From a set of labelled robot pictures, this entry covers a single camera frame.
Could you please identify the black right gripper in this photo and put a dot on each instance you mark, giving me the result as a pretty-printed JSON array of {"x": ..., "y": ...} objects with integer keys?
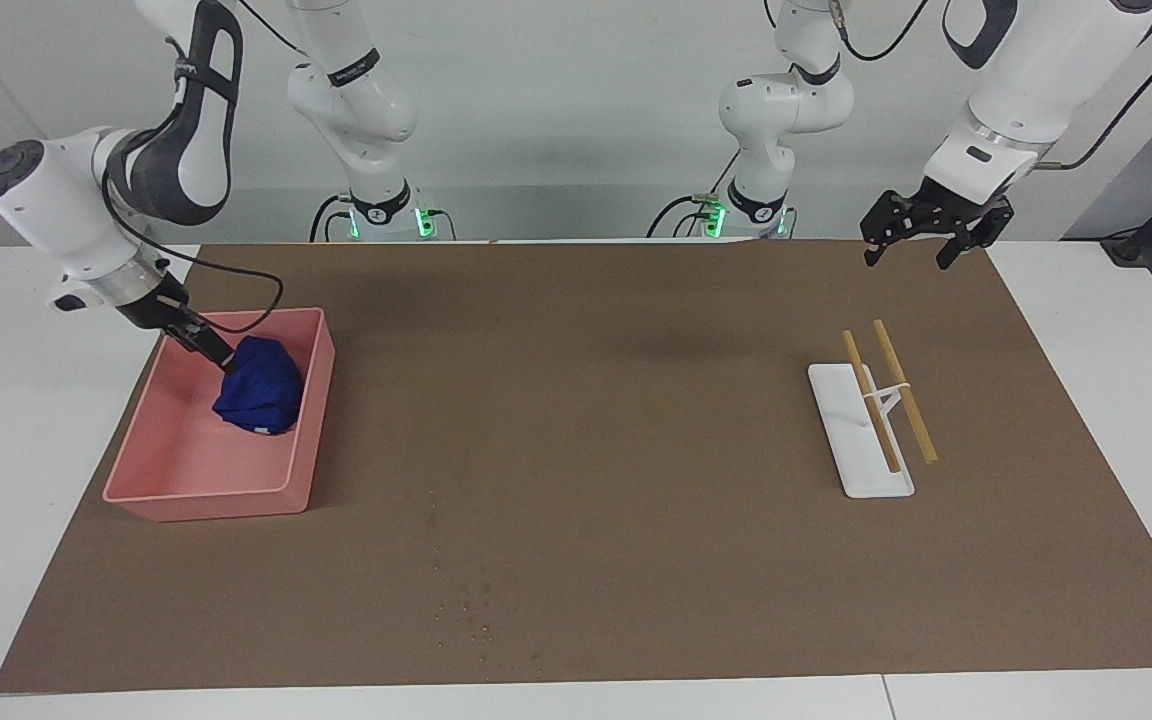
[{"x": 156, "y": 303}]

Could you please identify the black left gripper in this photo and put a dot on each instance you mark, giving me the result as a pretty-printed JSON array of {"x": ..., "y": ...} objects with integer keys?
[{"x": 946, "y": 208}]

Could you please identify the blue towel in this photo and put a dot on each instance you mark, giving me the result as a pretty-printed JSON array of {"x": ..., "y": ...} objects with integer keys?
[{"x": 261, "y": 390}]

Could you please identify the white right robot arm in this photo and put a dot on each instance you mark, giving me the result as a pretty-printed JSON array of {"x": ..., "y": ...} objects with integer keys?
[{"x": 56, "y": 200}]

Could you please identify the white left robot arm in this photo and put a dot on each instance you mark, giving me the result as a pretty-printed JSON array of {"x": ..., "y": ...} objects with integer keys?
[{"x": 1036, "y": 80}]

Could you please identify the pink plastic bin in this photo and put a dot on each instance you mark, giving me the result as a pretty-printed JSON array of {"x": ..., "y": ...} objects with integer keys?
[{"x": 176, "y": 460}]

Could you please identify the wooden rack rod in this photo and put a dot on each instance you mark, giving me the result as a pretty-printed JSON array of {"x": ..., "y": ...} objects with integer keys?
[
  {"x": 919, "y": 430},
  {"x": 878, "y": 420}
]

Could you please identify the brown table mat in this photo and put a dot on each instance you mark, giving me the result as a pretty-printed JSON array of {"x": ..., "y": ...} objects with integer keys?
[{"x": 586, "y": 450}]

